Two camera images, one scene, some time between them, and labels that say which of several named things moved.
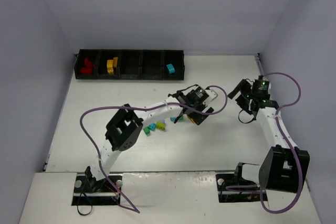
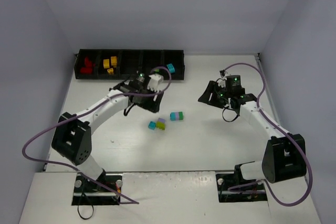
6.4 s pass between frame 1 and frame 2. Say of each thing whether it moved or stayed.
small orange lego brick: moved
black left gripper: moved
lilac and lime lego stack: stayed
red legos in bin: stayed
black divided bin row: stayed
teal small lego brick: stayed
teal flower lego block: stayed
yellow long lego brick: moved
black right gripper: moved
